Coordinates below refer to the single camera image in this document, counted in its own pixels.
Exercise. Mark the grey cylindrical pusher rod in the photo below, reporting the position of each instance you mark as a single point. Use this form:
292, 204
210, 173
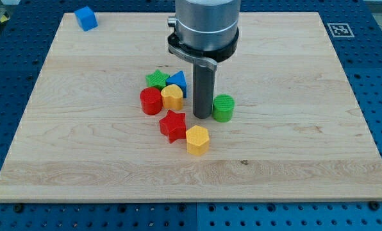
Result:
203, 87

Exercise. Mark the black clamp ring with lever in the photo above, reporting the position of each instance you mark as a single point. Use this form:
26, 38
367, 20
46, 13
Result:
209, 59

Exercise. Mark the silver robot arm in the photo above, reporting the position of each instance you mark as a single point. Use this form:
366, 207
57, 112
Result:
205, 33

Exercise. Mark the blue triangle block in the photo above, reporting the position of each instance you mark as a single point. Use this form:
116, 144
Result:
179, 80

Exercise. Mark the yellow heart block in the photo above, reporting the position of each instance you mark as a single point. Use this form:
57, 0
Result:
172, 97

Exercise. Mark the green cylinder block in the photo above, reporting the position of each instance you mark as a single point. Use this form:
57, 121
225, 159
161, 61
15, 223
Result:
223, 106

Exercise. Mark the green star block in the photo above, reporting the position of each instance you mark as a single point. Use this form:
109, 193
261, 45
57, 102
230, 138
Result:
157, 79

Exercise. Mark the red cylinder block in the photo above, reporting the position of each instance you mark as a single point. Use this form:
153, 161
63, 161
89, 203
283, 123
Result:
151, 101

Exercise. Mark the red star block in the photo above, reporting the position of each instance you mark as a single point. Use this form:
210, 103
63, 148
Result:
173, 126

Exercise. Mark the yellow hexagon block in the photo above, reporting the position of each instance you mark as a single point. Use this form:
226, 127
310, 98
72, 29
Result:
198, 140

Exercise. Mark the wooden board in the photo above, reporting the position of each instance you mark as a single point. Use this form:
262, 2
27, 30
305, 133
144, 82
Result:
297, 132

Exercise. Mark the blue cube block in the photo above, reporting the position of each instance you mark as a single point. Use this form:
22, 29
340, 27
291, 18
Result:
86, 18

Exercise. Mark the white fiducial marker tag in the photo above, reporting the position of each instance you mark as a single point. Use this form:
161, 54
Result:
340, 30

